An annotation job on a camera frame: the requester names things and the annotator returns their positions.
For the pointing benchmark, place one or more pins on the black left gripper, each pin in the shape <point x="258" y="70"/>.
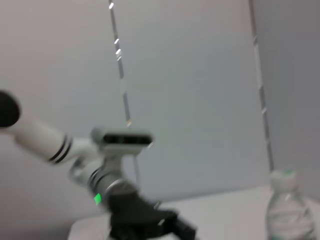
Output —
<point x="140" y="217"/>

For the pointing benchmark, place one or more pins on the clear green-label water bottle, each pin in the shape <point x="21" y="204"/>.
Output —
<point x="287" y="212"/>

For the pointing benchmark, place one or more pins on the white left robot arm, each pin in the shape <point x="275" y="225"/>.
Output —
<point x="50" y="150"/>

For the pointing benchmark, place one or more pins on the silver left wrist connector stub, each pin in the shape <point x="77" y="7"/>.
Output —
<point x="156" y="205"/>

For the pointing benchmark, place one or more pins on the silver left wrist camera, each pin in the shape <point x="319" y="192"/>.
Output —
<point x="122" y="142"/>

